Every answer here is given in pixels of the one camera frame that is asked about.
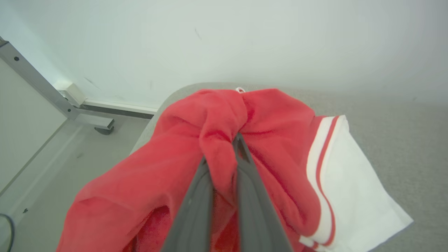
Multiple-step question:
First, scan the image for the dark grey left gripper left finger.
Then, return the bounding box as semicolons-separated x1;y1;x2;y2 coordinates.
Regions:
161;157;214;252

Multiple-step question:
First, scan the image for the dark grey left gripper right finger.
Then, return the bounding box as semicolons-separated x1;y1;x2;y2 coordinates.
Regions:
232;132;294;252

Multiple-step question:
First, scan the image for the red Bulls basketball jersey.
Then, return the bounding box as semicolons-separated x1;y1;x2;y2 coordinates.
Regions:
56;87;414;252

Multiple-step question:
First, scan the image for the white and black baseboard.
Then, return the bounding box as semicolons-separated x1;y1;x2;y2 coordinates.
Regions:
81;99;159;120

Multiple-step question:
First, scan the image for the black floor cable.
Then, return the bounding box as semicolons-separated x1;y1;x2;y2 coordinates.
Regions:
0;213;15;252

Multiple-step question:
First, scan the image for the grey metal table leg frame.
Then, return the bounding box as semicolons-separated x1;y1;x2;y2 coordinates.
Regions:
0;37;115;135

